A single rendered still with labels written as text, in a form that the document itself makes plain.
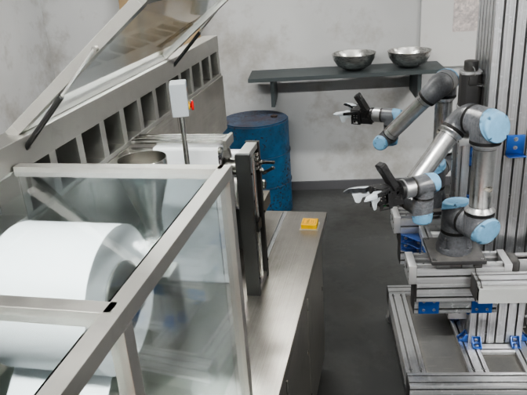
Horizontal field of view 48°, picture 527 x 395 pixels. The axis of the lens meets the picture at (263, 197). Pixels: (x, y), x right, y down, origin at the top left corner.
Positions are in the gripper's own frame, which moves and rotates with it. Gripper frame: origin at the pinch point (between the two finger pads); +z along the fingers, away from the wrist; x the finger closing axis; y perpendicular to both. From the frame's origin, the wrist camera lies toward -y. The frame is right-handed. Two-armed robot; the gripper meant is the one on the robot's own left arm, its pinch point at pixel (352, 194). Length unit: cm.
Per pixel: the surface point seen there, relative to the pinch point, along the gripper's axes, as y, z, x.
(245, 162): -18.3, 37.0, 2.4
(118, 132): -31, 72, 32
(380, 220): 96, -136, 214
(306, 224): 25, -2, 50
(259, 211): 4.2, 29.5, 17.6
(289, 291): 33.0, 25.1, 6.9
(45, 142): -37, 96, -9
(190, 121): -23, 33, 90
